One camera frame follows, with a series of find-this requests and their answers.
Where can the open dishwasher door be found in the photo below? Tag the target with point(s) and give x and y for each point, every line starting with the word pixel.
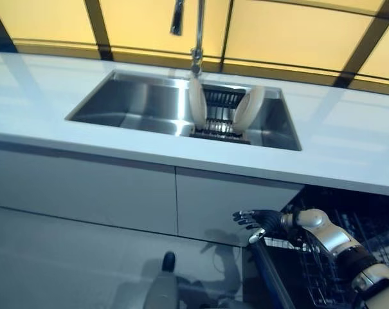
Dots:
pixel 271 273

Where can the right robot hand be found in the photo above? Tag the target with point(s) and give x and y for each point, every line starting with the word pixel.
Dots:
pixel 268 220

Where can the chrome pull-down kitchen faucet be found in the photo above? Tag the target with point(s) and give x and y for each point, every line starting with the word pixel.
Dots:
pixel 199 38

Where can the black steel roll-up rack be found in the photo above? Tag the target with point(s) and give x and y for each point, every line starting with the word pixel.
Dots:
pixel 220 127

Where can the cream ceramic plate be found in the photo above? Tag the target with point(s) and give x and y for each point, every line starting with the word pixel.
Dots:
pixel 196 103
pixel 247 109

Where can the stainless steel sink basin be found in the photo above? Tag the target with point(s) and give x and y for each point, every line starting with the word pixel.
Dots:
pixel 123 103

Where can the white glossy cabinet door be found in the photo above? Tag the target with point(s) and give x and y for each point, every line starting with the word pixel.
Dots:
pixel 220 206
pixel 85 186

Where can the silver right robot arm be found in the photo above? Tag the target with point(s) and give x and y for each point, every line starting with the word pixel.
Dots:
pixel 339 239

